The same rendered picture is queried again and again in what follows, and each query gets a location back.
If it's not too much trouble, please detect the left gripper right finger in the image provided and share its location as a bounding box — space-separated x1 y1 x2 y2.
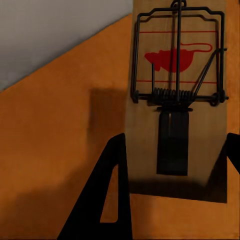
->
227 132 240 173

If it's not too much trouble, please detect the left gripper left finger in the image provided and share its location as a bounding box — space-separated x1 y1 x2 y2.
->
57 133 133 240

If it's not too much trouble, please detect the mousetrap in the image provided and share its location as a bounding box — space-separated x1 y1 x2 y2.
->
124 0 229 204

